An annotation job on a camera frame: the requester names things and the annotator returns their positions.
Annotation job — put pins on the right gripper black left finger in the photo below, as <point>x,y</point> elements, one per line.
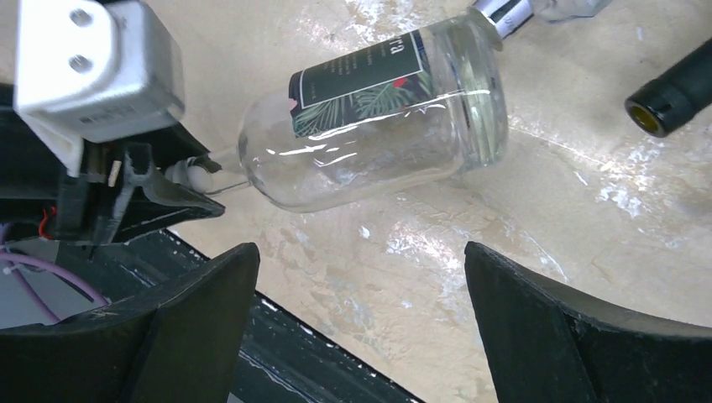
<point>175,342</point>

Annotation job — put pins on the dark green wine bottle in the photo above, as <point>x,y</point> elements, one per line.
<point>670,101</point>

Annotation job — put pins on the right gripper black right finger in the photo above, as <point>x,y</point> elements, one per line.
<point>548,342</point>

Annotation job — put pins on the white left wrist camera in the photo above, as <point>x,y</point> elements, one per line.
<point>92,72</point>

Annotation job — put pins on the blue rectangular glass bottle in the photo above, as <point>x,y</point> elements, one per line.
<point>509,15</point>

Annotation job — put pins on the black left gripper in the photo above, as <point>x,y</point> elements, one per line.
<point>39,200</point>

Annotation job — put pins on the clear round flask bottle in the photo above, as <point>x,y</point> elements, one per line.
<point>419,107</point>

